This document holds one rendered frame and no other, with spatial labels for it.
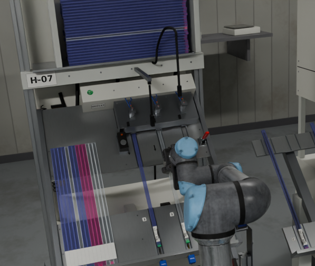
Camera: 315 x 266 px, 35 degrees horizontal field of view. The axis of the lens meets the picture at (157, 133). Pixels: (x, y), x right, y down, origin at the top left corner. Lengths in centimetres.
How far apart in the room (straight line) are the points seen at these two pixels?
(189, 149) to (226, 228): 45
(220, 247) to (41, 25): 131
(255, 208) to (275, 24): 435
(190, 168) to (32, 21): 97
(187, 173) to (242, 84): 387
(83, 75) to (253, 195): 104
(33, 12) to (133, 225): 99
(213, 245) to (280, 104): 450
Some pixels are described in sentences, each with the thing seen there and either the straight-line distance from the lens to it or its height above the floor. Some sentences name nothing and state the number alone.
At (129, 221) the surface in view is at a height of 83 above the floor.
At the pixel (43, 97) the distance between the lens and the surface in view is 226.
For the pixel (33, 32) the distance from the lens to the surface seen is 222.
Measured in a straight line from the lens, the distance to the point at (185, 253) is 190.
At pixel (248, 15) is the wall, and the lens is 541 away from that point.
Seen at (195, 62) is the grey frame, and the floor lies 134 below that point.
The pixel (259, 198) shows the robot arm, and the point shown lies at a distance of 131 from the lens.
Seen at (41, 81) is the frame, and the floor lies 134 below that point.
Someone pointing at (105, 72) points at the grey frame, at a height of 134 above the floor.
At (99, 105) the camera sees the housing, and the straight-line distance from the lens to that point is 210.
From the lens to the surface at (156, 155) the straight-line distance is 204.
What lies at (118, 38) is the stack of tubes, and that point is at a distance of 206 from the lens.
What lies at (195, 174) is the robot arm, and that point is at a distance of 167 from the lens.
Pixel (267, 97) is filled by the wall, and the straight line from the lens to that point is 564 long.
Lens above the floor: 171
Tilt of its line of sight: 17 degrees down
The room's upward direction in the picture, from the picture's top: 4 degrees counter-clockwise
